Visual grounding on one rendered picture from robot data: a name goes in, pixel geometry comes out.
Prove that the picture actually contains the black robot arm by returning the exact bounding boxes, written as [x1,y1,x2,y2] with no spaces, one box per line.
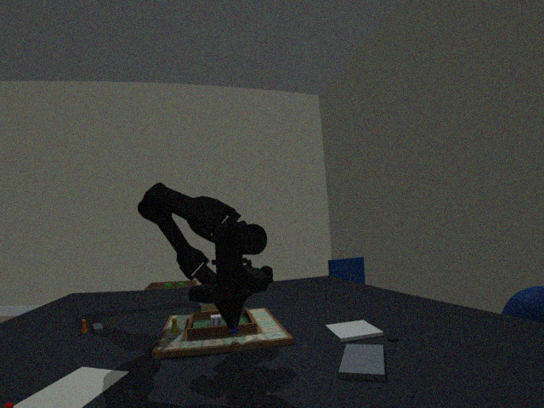
[138,182,273,293]

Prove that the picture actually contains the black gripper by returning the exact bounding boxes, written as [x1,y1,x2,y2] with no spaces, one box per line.
[189,254,252,329]

